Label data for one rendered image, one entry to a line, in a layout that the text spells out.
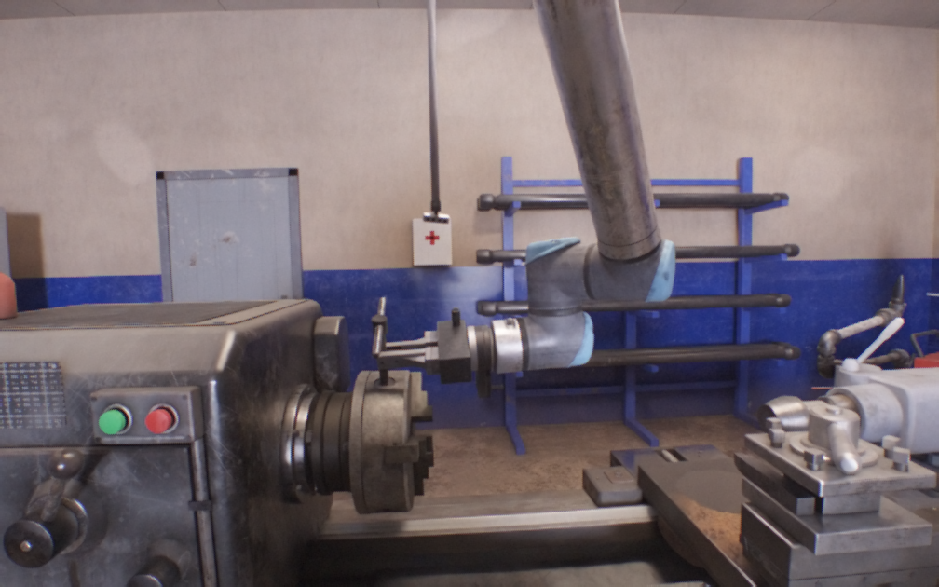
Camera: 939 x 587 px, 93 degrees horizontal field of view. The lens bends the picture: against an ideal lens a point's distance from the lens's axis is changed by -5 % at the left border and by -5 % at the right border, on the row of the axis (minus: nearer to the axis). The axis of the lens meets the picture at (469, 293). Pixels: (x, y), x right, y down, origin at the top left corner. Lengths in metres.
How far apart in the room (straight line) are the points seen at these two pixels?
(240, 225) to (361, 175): 1.03
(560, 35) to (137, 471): 0.71
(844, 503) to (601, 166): 0.56
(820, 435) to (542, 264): 0.46
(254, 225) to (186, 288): 0.74
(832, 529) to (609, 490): 0.55
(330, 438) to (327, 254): 3.18
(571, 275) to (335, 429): 0.46
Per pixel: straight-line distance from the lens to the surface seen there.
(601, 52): 0.57
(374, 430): 0.80
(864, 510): 0.87
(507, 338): 0.77
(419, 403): 0.92
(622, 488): 1.23
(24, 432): 0.82
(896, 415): 1.22
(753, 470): 0.88
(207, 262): 4.23
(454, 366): 0.75
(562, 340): 0.78
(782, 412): 1.09
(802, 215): 4.98
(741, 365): 4.59
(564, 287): 0.76
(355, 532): 1.15
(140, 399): 0.68
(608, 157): 0.61
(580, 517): 1.17
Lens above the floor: 1.42
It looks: 4 degrees down
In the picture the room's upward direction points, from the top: 1 degrees counter-clockwise
